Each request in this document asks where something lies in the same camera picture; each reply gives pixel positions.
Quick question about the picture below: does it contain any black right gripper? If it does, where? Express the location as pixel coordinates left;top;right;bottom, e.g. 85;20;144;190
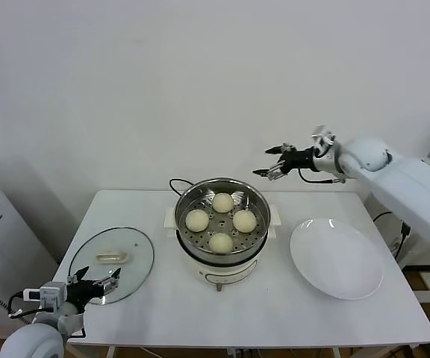
252;143;317;180

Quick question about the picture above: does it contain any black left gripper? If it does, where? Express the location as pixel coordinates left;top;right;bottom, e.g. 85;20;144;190
67;266;122;313

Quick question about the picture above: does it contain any glass lid with cream handle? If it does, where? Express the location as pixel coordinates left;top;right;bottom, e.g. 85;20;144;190
68;227;155;305

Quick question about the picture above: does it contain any white steamed baozi bun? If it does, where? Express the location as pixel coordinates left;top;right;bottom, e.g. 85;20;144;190
211;192;235;214
208;232;234;255
232;210;258;233
185;209;210;233

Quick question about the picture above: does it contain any perforated steel steamer basket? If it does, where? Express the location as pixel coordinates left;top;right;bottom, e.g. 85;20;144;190
174;177;271;264

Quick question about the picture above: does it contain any white round plate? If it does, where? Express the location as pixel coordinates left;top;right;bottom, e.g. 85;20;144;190
289;217;384;301

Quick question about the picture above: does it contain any cream electric cooker base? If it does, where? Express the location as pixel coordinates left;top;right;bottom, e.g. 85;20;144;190
162;204;282;294

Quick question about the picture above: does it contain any white side desk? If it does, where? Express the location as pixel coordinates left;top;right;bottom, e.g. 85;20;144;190
364;193;430;269

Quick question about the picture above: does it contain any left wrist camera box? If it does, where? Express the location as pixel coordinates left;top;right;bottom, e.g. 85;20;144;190
22;282;68;310

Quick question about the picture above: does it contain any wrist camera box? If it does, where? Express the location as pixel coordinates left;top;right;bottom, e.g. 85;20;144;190
310;125;337;150
22;282;68;310

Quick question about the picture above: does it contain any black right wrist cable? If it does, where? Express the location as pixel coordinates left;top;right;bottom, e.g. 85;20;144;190
296;169;346;184

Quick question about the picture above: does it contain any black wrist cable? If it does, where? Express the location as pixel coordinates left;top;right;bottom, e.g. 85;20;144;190
296;169;346;184
7;292;28;320

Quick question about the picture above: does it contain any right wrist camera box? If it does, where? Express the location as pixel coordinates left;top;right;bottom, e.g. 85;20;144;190
310;125;337;150

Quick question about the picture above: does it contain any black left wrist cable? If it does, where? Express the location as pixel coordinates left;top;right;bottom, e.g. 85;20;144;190
7;292;28;320

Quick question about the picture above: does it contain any black cooker power cable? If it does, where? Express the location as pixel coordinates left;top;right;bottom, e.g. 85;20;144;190
169;178;194;198

